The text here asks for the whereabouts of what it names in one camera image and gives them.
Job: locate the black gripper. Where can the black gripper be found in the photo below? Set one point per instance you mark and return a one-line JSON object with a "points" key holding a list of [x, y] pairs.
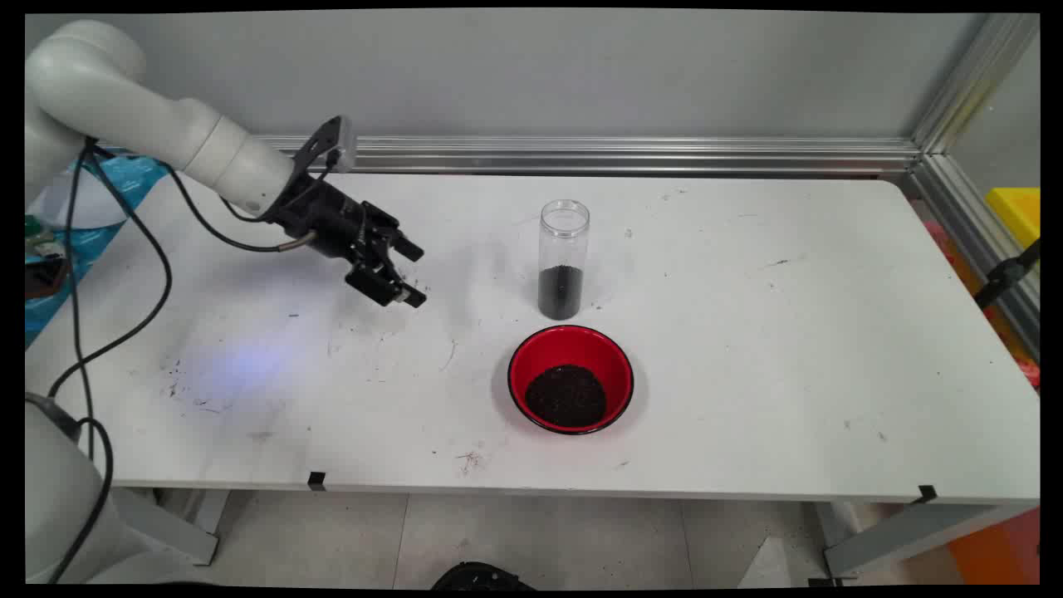
{"points": [[320, 216]]}

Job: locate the black granules pile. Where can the black granules pile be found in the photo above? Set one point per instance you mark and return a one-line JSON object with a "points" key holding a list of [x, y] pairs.
{"points": [[560, 292], [565, 397]]}

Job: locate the clear plastic jar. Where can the clear plastic jar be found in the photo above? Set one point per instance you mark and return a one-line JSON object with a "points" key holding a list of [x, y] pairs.
{"points": [[565, 241]]}

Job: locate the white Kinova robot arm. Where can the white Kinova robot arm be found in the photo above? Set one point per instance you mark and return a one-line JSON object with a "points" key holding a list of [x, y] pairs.
{"points": [[124, 108]]}

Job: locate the red bowl with black rim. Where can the red bowl with black rim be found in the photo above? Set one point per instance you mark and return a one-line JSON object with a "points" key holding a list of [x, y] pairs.
{"points": [[540, 353]]}

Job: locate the black tape strip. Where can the black tape strip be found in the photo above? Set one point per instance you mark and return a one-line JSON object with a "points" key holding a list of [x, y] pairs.
{"points": [[928, 495], [316, 481]]}

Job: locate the blue plastic bag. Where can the blue plastic bag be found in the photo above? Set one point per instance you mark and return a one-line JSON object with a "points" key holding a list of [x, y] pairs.
{"points": [[100, 241]]}

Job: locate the black round floor object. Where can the black round floor object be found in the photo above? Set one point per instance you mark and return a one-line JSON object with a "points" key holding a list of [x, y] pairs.
{"points": [[482, 577]]}

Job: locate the grey metal table leg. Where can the grey metal table leg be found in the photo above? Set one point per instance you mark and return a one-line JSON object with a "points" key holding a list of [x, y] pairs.
{"points": [[178, 527], [897, 536]]}

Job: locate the black clamp pole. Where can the black clamp pole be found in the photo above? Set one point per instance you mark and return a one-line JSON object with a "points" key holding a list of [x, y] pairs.
{"points": [[1006, 272]]}

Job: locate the yellow plastic block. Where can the yellow plastic block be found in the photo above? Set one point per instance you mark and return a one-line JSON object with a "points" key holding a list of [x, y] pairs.
{"points": [[1017, 212]]}

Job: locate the orange box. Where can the orange box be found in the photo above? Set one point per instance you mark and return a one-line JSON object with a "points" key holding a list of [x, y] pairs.
{"points": [[996, 552]]}

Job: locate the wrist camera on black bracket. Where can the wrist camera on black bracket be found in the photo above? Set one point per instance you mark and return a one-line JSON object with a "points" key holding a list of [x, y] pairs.
{"points": [[345, 141]]}

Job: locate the aluminium frame rail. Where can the aluminium frame rail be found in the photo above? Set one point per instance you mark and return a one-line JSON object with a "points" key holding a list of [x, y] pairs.
{"points": [[664, 155], [955, 216]]}

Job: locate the aluminium frame post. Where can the aluminium frame post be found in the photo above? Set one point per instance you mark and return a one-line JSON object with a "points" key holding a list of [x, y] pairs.
{"points": [[972, 79]]}

